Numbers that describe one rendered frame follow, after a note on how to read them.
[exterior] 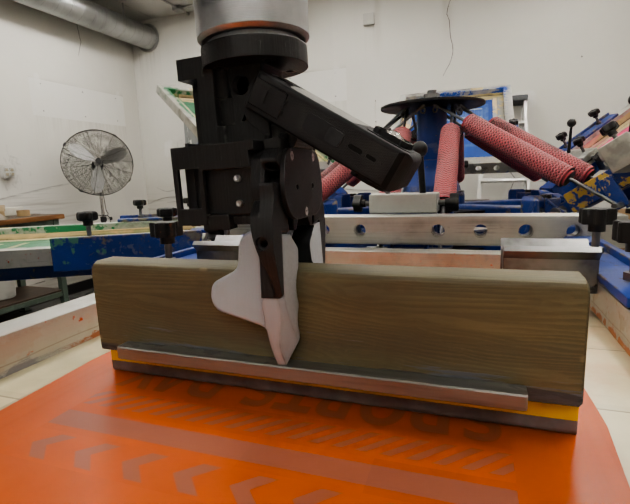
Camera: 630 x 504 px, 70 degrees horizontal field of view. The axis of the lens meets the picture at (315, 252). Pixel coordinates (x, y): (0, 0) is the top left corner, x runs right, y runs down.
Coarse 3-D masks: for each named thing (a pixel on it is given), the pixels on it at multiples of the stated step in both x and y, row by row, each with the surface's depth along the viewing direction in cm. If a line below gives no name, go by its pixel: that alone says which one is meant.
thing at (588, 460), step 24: (528, 432) 28; (552, 432) 28; (600, 432) 28; (528, 456) 26; (552, 456) 25; (576, 456) 25; (600, 456) 25; (528, 480) 24; (552, 480) 24; (576, 480) 23; (600, 480) 23; (624, 480) 23
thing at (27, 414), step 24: (96, 360) 42; (48, 384) 37; (72, 384) 37; (96, 384) 37; (24, 408) 33; (48, 408) 33; (0, 432) 30; (24, 432) 30; (0, 456) 27; (0, 480) 25; (24, 480) 25; (48, 480) 25; (72, 480) 25; (96, 480) 25
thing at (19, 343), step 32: (352, 256) 75; (384, 256) 73; (416, 256) 71; (448, 256) 69; (480, 256) 68; (32, 320) 42; (64, 320) 44; (96, 320) 48; (608, 320) 45; (0, 352) 38; (32, 352) 41
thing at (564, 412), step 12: (120, 360) 39; (132, 360) 38; (216, 372) 35; (300, 384) 33; (312, 384) 33; (396, 396) 31; (408, 396) 30; (492, 408) 29; (528, 408) 28; (540, 408) 28; (552, 408) 27; (564, 408) 27; (576, 408) 27; (576, 420) 27
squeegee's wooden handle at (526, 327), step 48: (96, 288) 37; (144, 288) 35; (192, 288) 34; (336, 288) 30; (384, 288) 28; (432, 288) 27; (480, 288) 26; (528, 288) 26; (576, 288) 25; (144, 336) 36; (192, 336) 34; (240, 336) 33; (336, 336) 30; (384, 336) 29; (432, 336) 28; (480, 336) 27; (528, 336) 26; (576, 336) 25; (528, 384) 27; (576, 384) 26
